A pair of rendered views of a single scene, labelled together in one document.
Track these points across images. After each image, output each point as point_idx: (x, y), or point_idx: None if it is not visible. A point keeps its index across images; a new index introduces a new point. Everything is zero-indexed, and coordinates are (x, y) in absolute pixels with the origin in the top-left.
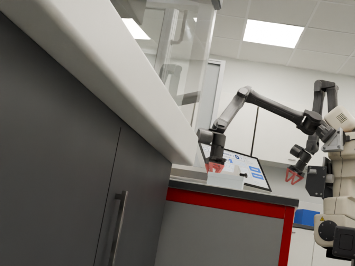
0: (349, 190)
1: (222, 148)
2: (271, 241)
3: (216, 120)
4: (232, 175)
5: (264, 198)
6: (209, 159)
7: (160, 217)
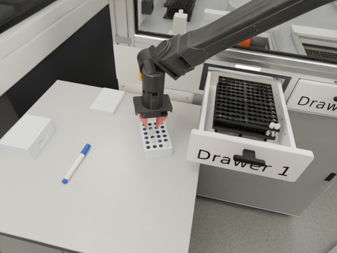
0: None
1: (144, 93)
2: None
3: (174, 37)
4: (7, 134)
5: None
6: None
7: (14, 124)
